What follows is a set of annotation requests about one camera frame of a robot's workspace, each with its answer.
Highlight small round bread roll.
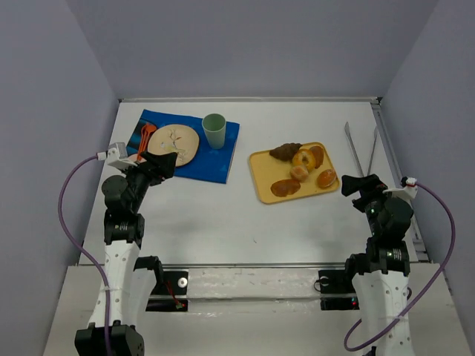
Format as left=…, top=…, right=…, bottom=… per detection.
left=289, top=165, right=309, bottom=182

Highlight metal tongs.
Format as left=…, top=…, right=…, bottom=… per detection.
left=344, top=122, right=379, bottom=177

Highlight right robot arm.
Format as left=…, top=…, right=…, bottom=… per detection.
left=341, top=174, right=415, bottom=355

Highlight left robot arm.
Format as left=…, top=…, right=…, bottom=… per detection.
left=74, top=148, right=177, bottom=355

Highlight beige round plate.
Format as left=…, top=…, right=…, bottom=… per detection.
left=147, top=124, right=200, bottom=167

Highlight orange plastic spoon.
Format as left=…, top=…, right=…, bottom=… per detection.
left=140, top=123, right=157, bottom=151

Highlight orange plastic fork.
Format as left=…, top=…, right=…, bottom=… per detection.
left=137, top=124, right=149, bottom=162

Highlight blue cloth mat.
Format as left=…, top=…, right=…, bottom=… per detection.
left=126, top=110, right=240, bottom=183

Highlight orange bun at tray edge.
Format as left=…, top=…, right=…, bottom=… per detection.
left=309, top=145, right=324, bottom=169

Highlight yellow tray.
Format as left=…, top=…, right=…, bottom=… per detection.
left=249, top=142, right=340, bottom=204

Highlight green cup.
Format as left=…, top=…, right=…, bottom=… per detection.
left=202, top=113, right=226, bottom=150

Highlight flat glazed pastry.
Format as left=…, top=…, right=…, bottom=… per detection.
left=270, top=179, right=301, bottom=197

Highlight chocolate croissant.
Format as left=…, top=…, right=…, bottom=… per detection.
left=269, top=142, right=302, bottom=162

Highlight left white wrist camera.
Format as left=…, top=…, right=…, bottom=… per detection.
left=96, top=142, right=137, bottom=171

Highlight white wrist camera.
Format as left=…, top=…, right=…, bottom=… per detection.
left=383, top=177, right=418, bottom=201
left=96, top=142, right=137, bottom=171

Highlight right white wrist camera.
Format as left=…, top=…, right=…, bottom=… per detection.
left=383, top=177, right=418, bottom=201

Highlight glazed ring donut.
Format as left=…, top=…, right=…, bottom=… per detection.
left=292, top=148, right=316, bottom=172

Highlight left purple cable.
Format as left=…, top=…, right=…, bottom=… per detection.
left=57, top=154, right=114, bottom=356

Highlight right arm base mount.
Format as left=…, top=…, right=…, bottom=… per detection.
left=313, top=269, right=359, bottom=311

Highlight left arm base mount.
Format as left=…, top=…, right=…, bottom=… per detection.
left=145, top=270, right=189, bottom=312

